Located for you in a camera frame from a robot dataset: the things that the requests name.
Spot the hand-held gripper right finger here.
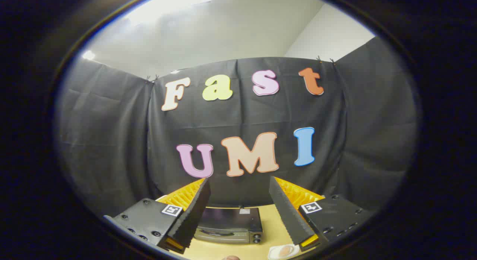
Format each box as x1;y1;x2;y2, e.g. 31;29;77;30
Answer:
269;176;375;252

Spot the black toaster oven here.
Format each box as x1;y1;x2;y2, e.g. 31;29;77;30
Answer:
194;207;264;245

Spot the white rectangular plate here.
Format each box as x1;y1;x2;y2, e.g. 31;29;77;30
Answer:
268;244;301;260

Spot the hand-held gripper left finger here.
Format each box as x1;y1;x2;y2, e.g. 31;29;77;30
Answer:
104;178;211;255

